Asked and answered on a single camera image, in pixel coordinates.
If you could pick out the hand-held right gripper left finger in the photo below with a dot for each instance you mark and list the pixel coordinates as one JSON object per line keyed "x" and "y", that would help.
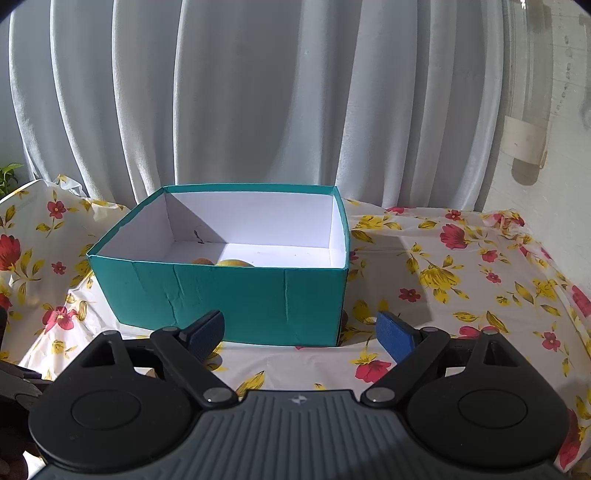
{"x": 207, "y": 331}

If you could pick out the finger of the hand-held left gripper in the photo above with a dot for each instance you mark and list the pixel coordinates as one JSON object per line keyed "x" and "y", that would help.
{"x": 23, "y": 376}

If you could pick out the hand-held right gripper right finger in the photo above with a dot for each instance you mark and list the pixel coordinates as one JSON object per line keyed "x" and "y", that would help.
{"x": 392, "y": 334}

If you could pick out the teal cardboard box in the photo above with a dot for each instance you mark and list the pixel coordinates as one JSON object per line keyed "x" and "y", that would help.
{"x": 231, "y": 295}

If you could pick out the floral plastic tablecloth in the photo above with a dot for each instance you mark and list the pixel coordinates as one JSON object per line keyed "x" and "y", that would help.
{"x": 461, "y": 286}

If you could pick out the green leafy plant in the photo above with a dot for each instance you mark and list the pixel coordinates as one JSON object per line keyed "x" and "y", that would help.
{"x": 9, "y": 173}

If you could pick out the white curtain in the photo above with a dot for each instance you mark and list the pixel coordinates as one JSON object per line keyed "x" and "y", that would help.
{"x": 277, "y": 92}

